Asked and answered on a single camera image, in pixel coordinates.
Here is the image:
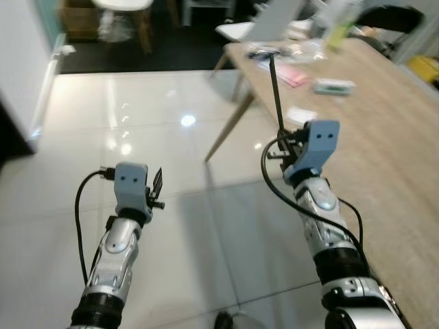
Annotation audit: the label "white paper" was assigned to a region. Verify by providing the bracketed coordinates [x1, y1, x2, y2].
[285, 106, 318, 125]

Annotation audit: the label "pink paper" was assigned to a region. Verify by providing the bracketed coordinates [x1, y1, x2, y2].
[264, 63, 311, 88]

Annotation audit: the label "white green device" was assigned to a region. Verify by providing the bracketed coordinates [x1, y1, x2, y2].
[313, 78, 356, 95]

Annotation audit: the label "light wooden table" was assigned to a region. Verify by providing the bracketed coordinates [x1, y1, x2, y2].
[204, 38, 439, 329]

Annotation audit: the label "clear plastic bag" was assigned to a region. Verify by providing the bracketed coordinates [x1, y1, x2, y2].
[281, 39, 327, 62]

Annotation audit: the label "small black object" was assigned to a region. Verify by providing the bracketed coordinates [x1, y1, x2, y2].
[247, 44, 282, 60]

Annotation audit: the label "yellow green bottle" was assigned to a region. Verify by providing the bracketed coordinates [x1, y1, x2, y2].
[325, 2, 362, 53]

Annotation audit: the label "grey flat board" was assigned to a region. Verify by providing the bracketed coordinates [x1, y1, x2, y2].
[252, 0, 304, 43]

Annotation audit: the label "white chair seat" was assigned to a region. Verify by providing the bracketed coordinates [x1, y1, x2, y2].
[215, 22, 259, 42]

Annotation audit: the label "dark robot foot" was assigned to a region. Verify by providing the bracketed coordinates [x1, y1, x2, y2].
[214, 310, 265, 329]

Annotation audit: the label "yellow object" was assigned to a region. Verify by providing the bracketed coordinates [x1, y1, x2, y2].
[409, 55, 439, 85]

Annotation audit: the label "black folding chair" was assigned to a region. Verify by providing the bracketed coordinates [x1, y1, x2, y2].
[357, 5, 425, 57]

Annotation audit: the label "white chair wooden legs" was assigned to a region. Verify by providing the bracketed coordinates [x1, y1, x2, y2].
[91, 0, 156, 54]

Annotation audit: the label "brown cardboard box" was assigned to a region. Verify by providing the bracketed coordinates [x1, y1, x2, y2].
[58, 0, 104, 40]

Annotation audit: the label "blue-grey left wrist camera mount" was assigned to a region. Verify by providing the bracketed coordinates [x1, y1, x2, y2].
[113, 162, 150, 215]

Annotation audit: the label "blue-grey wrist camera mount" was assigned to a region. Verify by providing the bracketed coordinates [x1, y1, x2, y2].
[113, 162, 150, 215]
[295, 121, 341, 180]

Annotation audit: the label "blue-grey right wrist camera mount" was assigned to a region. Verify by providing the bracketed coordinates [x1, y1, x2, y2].
[295, 121, 341, 180]

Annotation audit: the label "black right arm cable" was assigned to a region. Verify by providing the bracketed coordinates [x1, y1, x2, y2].
[261, 137, 364, 256]

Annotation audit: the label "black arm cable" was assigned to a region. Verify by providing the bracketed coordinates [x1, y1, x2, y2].
[74, 168, 117, 285]
[261, 137, 364, 256]

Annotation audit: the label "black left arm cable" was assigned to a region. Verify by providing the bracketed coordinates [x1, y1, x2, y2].
[74, 168, 117, 285]

